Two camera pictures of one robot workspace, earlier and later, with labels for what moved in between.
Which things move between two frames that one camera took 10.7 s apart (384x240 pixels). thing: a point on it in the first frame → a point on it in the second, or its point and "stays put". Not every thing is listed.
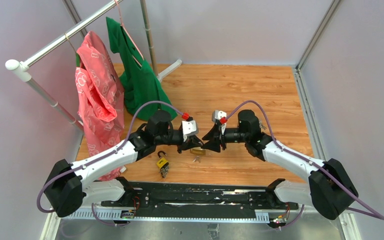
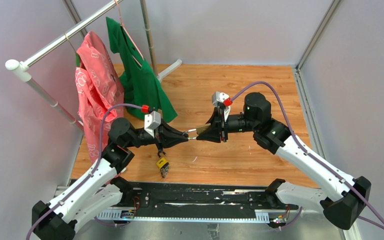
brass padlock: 198,151 → 199,130
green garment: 146,96 stays put
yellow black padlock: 163,164 stays put
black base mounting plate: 163,200 stays put
